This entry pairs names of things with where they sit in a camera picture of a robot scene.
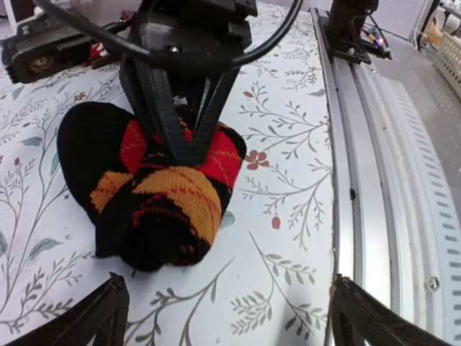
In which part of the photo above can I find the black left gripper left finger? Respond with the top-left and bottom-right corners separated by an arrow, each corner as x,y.
9,272 -> 130,346

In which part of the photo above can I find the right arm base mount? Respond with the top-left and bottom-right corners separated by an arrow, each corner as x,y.
318,0 -> 393,64

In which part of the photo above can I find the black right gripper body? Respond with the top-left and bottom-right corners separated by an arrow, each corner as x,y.
129,1 -> 258,76

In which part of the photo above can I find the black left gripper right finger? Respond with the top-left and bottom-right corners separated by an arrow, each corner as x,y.
329,274 -> 448,346

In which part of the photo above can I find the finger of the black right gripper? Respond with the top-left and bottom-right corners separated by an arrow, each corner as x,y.
187,67 -> 241,164
120,56 -> 197,164

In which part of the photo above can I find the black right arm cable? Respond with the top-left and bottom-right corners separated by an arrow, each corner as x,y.
32,0 -> 305,68

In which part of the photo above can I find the black red orange argyle sock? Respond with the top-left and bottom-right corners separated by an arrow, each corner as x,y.
57,102 -> 247,272

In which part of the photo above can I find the floral table mat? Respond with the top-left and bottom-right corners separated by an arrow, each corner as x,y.
1,11 -> 334,345

